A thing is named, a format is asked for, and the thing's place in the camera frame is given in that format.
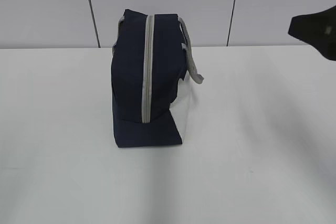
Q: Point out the navy and white lunch bag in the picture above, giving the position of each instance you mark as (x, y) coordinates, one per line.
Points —
(151, 73)

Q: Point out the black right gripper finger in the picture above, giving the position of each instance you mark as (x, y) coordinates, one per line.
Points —
(317, 30)

